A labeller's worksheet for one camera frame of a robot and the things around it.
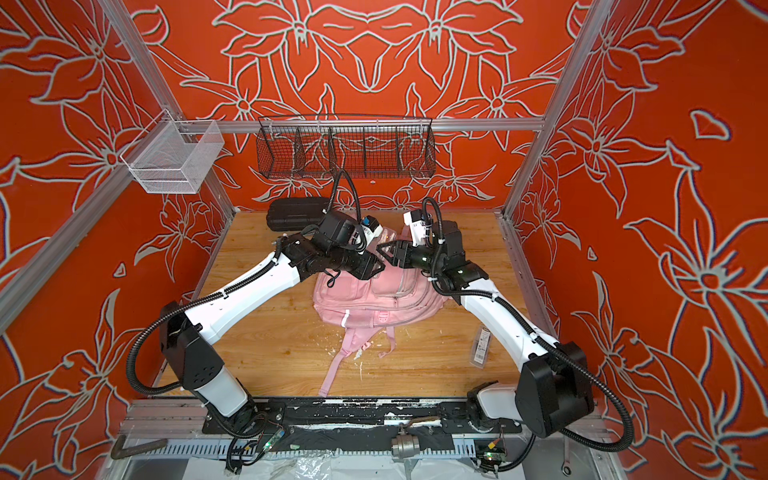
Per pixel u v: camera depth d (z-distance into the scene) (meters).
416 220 0.69
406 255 0.67
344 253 0.64
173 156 0.92
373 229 0.68
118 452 0.68
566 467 0.67
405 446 0.66
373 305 0.86
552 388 0.40
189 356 0.48
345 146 0.98
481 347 0.83
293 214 1.08
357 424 0.73
